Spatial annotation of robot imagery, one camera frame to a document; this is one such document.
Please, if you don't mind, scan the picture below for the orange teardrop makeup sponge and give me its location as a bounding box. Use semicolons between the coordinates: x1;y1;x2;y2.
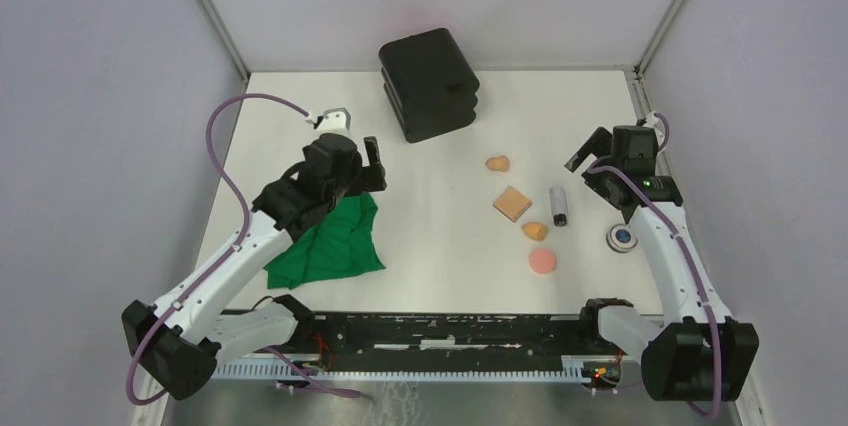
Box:
521;222;549;242

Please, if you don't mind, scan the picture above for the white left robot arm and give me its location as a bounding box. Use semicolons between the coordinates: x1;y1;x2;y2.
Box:
121;133;386;405

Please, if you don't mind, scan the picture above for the pink round makeup puff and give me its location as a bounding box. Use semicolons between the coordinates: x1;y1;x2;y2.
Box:
528;248;557;275

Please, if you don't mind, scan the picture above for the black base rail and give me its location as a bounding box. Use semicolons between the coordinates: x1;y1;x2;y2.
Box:
276;311;618;373

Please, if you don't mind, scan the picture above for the tan square makeup sponge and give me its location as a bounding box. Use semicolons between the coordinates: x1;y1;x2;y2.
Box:
493;186;533;223

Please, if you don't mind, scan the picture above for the black drawer organizer box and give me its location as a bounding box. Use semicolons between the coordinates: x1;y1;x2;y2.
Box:
378;28;480;143

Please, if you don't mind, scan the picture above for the green cloth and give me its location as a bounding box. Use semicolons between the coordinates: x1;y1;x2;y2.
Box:
264;193;385;290

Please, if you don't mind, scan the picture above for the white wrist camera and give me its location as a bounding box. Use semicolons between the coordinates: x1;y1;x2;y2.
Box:
637;111;666;129
314;108;351;136

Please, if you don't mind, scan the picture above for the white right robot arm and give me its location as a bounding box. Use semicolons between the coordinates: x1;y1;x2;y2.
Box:
565;125;760;402

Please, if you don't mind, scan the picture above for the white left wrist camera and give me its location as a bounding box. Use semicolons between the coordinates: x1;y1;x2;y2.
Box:
314;108;351;136

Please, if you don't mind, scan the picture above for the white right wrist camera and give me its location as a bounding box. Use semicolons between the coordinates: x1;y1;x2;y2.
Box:
637;111;666;129

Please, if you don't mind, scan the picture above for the round blue compact jar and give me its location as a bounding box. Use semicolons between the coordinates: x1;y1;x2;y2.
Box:
606;223;638;254

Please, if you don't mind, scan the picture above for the tan teardrop makeup sponge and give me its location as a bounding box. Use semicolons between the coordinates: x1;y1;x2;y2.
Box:
485;155;511;172

